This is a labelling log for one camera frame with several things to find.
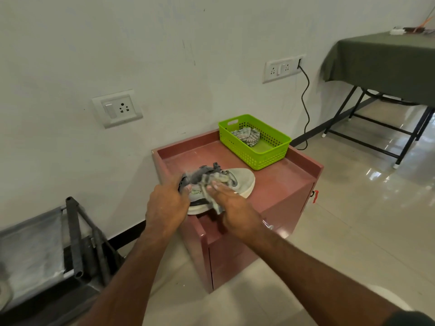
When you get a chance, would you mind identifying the person's left hand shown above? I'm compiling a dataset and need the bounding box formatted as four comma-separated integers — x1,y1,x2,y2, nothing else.
145,179,192,237

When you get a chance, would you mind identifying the person's right hand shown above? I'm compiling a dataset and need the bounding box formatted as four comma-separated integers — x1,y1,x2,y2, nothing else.
205,182,264,241

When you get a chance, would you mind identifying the grey and white sneaker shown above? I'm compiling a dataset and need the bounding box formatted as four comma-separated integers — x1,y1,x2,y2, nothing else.
178,164,256,216

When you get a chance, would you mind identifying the grey cleaning cloth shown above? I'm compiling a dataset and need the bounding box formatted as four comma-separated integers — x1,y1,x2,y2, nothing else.
183,162,230,215

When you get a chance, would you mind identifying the person's left forearm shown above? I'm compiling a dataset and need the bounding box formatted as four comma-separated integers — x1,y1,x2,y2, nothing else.
76,227,182,326

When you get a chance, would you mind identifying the person's right forearm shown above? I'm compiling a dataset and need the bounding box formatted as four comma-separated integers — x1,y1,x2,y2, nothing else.
244,222,403,326

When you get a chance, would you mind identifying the green plastic basket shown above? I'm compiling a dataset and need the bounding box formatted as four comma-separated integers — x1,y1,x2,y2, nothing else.
218,114,292,171

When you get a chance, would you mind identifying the reddish brown cabinet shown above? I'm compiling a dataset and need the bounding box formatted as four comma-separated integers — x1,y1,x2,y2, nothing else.
152,129,324,294

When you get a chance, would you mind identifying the striped grey cloth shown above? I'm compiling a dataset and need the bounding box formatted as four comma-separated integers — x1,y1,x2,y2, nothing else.
231,127,261,148

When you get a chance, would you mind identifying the grey folding cot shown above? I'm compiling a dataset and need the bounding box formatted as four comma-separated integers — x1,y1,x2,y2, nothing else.
0,196,123,326

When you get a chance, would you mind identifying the white round stool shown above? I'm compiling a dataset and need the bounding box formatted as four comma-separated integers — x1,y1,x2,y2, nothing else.
368,285,414,312

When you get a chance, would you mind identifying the dark green tablecloth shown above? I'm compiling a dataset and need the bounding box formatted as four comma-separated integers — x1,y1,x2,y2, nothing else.
320,30,435,108

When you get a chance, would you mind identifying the dark shirt sleeve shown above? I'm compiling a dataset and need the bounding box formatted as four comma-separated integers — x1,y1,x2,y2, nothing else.
383,310,435,326

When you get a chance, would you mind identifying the white single wall socket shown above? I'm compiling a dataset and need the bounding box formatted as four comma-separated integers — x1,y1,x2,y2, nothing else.
91,89,143,129

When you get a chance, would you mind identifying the black power cable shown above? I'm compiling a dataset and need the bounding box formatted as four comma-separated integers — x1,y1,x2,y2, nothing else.
297,59,312,151

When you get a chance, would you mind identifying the white wide wall socket panel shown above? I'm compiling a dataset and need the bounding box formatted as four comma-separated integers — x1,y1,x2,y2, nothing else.
262,54,306,84

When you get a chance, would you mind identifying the black folding table frame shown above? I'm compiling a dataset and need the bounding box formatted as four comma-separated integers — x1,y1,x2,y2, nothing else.
322,85,435,169

